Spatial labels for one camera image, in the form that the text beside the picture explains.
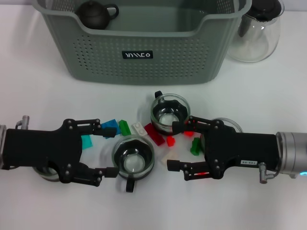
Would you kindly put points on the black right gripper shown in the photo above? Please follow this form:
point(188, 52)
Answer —
point(244, 148)

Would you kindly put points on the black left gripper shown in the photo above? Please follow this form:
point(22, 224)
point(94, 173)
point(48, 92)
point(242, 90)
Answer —
point(36, 148)

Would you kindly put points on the cyan square toy brick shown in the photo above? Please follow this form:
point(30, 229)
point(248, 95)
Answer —
point(86, 142)

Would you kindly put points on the grey-green perforated storage bin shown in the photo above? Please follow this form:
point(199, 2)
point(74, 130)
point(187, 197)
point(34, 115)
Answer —
point(144, 69)

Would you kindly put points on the small red stepped brick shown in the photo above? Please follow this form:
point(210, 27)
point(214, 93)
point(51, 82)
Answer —
point(171, 141)

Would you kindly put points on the white toy brick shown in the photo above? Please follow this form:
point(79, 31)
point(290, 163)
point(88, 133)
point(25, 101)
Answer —
point(139, 129)
point(171, 155)

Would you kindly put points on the bright red rectangular brick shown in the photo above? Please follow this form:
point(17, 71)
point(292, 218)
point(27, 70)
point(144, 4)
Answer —
point(188, 133)

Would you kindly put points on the green toy brick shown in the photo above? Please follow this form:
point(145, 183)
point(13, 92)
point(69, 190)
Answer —
point(124, 128)
point(195, 147)

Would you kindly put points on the dark red long brick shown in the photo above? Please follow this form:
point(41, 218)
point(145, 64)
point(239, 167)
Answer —
point(156, 137)

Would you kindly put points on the blue square toy brick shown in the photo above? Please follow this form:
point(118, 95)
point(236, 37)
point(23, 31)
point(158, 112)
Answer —
point(110, 124)

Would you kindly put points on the glass carafe black lid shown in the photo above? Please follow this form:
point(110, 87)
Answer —
point(254, 43)

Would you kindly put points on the dark clay teapot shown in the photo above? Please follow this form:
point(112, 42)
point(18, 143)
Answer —
point(92, 15)

